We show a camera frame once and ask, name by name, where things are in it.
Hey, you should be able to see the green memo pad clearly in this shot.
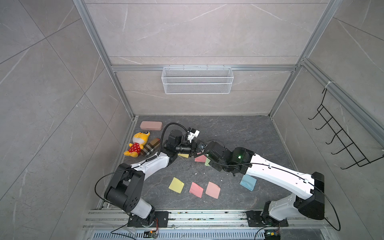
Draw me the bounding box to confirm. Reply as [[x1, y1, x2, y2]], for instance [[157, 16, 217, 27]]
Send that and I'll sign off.
[[205, 158, 211, 167]]

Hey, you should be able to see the hot pink memo pad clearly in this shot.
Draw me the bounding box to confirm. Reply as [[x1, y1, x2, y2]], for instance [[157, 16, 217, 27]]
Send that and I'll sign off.
[[195, 155, 207, 163]]

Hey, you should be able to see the torn salmon page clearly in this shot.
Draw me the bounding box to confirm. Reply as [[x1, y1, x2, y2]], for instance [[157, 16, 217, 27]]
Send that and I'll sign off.
[[206, 182, 221, 199]]

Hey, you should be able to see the torn yellow page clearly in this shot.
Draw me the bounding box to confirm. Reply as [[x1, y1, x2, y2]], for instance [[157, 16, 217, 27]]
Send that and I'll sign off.
[[169, 178, 185, 194]]

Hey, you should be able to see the torn hot pink page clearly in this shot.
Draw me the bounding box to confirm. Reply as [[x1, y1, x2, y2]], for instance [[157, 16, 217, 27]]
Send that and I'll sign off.
[[189, 182, 204, 198]]

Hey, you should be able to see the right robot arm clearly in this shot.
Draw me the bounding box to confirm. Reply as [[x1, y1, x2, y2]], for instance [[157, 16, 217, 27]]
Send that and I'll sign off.
[[194, 141, 330, 226]]

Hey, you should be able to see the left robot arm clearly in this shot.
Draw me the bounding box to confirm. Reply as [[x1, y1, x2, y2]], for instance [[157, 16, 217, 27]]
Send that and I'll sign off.
[[95, 123, 200, 225]]

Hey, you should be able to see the blue memo pad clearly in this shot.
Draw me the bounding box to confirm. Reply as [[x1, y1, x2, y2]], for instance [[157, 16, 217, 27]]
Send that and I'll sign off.
[[240, 175, 257, 191]]

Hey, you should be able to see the plaid brown pouch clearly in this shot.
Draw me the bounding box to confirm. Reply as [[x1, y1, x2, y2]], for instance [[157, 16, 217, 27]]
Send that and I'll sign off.
[[141, 138, 160, 157]]

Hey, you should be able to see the pink eraser case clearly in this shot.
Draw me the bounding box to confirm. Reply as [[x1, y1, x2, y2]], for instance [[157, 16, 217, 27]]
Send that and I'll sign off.
[[140, 121, 163, 131]]

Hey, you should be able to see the yellow plush toy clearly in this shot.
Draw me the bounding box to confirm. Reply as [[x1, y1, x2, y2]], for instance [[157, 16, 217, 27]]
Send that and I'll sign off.
[[124, 132, 150, 158]]

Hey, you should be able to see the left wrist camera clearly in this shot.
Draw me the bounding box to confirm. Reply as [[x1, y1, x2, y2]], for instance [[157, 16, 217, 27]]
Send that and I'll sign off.
[[186, 129, 200, 143]]

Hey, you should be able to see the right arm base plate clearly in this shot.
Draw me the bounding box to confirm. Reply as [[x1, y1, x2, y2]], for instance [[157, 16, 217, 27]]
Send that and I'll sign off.
[[245, 211, 289, 227]]

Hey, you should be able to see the white wire mesh basket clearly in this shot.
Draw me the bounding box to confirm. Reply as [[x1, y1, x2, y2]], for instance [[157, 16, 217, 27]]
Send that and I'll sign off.
[[161, 67, 234, 95]]

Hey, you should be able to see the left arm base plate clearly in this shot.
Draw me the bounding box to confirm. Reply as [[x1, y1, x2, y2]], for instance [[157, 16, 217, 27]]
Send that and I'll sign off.
[[127, 211, 169, 228]]

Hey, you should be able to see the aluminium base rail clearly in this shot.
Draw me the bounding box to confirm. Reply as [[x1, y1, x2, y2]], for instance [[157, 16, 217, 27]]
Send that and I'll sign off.
[[82, 209, 332, 232]]

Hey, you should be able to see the black wire hook rack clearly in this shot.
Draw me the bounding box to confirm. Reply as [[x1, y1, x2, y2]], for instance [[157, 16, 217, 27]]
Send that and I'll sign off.
[[308, 88, 384, 170]]

